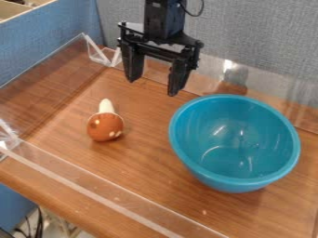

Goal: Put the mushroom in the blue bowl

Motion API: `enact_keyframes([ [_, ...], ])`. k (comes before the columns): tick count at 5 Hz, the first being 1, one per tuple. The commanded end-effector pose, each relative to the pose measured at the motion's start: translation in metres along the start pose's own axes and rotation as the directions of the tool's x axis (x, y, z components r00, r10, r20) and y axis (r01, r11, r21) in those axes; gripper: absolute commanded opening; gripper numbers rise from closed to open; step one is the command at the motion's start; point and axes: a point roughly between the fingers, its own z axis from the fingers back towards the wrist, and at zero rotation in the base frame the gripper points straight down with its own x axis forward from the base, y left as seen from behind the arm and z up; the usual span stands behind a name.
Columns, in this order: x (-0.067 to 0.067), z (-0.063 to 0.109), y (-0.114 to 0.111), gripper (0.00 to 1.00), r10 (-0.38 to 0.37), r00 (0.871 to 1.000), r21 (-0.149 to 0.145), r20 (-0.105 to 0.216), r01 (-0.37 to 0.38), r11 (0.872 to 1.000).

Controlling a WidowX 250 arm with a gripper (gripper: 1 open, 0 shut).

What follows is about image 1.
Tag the blue plastic bowl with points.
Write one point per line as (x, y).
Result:
(235, 142)

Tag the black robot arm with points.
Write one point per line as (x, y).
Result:
(164, 18)

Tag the brown toy mushroom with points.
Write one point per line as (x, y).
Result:
(104, 124)

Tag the clear acrylic left barrier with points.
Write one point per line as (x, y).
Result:
(35, 95)

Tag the clear acrylic barrier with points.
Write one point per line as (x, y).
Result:
(55, 178)
(220, 76)
(35, 95)

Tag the clear acrylic corner bracket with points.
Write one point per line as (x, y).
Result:
(103, 56)

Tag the clear acrylic back barrier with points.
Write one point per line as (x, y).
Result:
(220, 76)

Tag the wooden shelf box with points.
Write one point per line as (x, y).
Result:
(15, 8)

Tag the clear acrylic front barrier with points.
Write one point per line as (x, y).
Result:
(55, 178)

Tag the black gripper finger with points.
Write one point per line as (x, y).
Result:
(132, 61)
(179, 73)

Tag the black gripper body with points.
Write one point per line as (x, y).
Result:
(178, 46)

